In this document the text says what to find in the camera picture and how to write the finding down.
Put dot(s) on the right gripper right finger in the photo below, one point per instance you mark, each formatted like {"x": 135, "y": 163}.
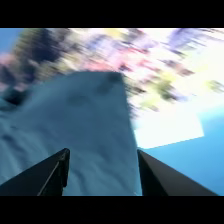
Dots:
{"x": 160, "y": 181}

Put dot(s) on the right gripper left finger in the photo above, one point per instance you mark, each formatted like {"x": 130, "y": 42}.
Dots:
{"x": 50, "y": 176}

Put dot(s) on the blue pants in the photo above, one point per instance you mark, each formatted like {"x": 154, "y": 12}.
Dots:
{"x": 83, "y": 133}

